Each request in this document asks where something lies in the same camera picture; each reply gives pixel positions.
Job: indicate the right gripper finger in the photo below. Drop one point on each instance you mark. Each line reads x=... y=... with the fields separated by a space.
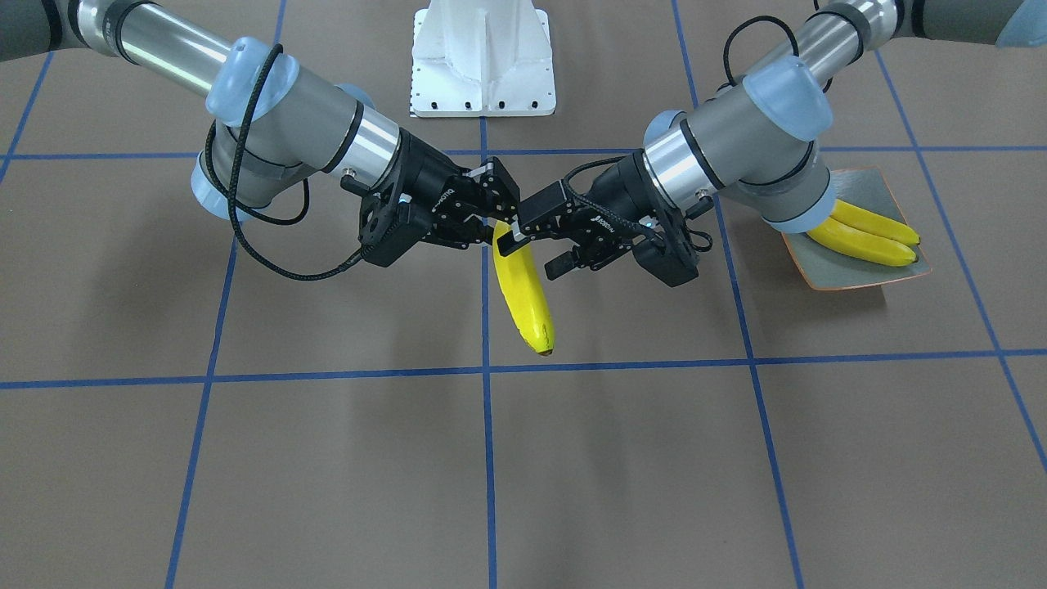
x=492 y=192
x=462 y=234

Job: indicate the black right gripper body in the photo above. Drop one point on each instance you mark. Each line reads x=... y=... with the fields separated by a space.
x=429 y=184

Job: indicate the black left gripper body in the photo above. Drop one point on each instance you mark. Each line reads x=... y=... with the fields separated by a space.
x=619 y=194

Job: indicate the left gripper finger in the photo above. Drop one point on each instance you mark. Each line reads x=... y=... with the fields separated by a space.
x=538 y=217
x=577 y=258

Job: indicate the yellow banana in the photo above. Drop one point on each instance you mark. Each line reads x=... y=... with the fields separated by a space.
x=862 y=245
x=521 y=288
x=873 y=223

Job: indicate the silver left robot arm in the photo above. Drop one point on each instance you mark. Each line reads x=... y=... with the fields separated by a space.
x=754 y=141

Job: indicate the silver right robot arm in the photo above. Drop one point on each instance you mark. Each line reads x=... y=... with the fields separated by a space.
x=275 y=124

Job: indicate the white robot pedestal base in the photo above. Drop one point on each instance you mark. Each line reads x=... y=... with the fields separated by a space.
x=482 y=59

